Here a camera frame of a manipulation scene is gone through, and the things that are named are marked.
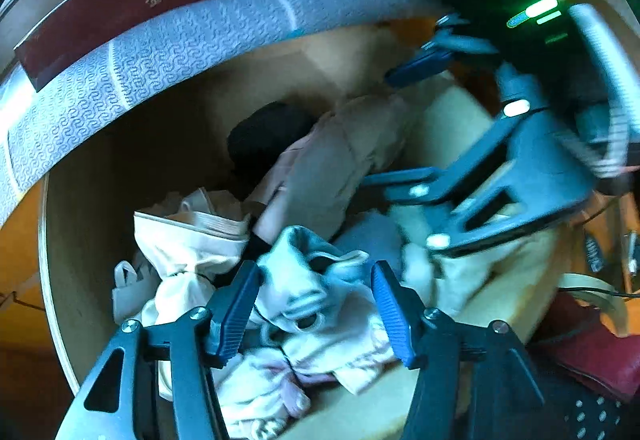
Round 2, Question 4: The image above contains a dark dotted cloth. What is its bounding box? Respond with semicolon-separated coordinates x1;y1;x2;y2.
515;385;640;440

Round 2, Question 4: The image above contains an orange wooden bed frame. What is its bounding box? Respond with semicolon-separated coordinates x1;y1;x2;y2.
0;180;76;421

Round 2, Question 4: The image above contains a blue patterned cloth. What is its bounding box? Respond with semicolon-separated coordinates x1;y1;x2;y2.
0;0;441;231

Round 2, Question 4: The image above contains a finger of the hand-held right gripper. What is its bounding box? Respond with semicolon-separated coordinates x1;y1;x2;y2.
360;65;601;256
384;12;506;89

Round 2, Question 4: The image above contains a wooden drawer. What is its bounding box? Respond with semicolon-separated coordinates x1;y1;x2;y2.
37;20;573;440

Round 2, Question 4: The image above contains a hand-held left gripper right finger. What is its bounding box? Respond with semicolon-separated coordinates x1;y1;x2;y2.
371;261;571;440

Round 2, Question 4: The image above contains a maroon leather object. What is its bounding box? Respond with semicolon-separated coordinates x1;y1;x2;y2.
530;292;640;403

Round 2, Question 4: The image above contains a beige strap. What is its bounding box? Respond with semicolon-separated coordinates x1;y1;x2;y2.
557;272;631;336

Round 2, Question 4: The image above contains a pale blue white garment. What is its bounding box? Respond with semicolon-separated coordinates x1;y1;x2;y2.
252;225;386;336

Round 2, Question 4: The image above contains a pale pink white garment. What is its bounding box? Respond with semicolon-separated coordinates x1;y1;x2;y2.
212;315;401;440

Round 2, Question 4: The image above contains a black garment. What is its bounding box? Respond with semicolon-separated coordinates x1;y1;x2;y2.
227;101;318;186

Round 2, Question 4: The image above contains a black cable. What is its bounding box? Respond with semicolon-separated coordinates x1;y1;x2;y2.
557;286;640;299

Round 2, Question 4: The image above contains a pink beige garment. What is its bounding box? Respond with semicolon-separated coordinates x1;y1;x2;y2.
245;92;421;246

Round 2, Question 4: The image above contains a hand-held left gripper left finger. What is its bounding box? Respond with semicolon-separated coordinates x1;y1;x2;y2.
55;261;261;440

